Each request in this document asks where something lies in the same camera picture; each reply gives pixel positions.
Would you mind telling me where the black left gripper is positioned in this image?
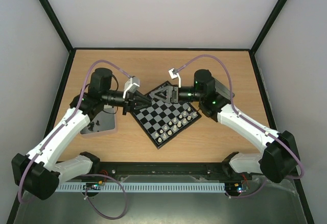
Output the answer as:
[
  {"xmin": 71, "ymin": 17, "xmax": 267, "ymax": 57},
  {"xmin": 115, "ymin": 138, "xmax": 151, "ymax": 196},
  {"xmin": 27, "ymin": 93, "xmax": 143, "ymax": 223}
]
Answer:
[{"xmin": 102, "ymin": 90, "xmax": 152, "ymax": 116}]

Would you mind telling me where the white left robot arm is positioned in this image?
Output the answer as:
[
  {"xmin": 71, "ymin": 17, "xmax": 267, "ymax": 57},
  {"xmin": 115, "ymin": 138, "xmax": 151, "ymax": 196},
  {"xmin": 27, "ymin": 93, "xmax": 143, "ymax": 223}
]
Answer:
[{"xmin": 12, "ymin": 68, "xmax": 151, "ymax": 203}]

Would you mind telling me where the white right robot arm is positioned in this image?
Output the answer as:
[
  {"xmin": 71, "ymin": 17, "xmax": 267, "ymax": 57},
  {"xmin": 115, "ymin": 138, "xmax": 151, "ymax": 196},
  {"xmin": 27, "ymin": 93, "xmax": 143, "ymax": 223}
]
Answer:
[{"xmin": 150, "ymin": 69, "xmax": 299, "ymax": 183}]

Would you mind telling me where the pink tin with black pieces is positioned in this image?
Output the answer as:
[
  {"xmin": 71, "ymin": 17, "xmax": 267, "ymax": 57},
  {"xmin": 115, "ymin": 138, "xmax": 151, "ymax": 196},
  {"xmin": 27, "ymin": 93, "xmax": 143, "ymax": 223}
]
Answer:
[{"xmin": 80, "ymin": 111, "xmax": 118, "ymax": 138}]

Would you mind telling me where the black and silver chessboard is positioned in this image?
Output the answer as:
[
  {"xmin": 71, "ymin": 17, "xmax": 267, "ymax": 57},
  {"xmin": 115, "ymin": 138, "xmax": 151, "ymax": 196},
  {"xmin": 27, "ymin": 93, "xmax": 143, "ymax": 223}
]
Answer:
[{"xmin": 132, "ymin": 99, "xmax": 201, "ymax": 149}]

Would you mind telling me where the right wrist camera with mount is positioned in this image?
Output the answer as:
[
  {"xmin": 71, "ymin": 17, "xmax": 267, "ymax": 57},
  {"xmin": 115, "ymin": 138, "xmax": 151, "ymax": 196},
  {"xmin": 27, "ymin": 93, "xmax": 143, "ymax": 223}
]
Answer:
[{"xmin": 168, "ymin": 68, "xmax": 181, "ymax": 88}]

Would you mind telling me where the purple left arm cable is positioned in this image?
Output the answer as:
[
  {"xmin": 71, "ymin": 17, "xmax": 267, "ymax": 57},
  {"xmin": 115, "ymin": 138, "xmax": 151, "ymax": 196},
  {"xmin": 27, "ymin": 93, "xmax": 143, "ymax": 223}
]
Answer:
[{"xmin": 17, "ymin": 60, "xmax": 133, "ymax": 204}]

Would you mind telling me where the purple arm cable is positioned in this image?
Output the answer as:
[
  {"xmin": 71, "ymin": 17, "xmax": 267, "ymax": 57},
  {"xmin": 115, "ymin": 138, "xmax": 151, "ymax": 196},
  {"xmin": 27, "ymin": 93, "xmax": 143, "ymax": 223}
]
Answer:
[
  {"xmin": 176, "ymin": 54, "xmax": 305, "ymax": 179},
  {"xmin": 17, "ymin": 60, "xmax": 133, "ymax": 204}
]

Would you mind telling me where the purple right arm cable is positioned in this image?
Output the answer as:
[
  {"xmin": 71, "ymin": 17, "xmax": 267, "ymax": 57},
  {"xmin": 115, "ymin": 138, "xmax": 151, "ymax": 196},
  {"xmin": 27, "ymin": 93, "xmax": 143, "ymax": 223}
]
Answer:
[{"xmin": 176, "ymin": 54, "xmax": 305, "ymax": 179}]

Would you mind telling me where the black aluminium frame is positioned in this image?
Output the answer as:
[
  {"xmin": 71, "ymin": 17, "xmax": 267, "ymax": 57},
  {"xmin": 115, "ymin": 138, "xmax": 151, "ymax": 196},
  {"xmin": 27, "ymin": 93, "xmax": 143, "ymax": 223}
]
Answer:
[{"xmin": 0, "ymin": 0, "xmax": 327, "ymax": 224}]

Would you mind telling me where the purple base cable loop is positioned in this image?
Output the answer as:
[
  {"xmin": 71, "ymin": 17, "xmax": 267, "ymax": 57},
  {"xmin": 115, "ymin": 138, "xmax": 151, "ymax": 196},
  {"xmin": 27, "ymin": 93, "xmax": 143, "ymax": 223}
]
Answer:
[{"xmin": 83, "ymin": 174, "xmax": 128, "ymax": 219}]

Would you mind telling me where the light blue slotted cable duct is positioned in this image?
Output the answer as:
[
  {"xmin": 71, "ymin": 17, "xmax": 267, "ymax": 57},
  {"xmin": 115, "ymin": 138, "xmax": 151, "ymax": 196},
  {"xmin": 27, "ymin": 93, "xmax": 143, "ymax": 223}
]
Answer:
[{"xmin": 56, "ymin": 182, "xmax": 225, "ymax": 193}]

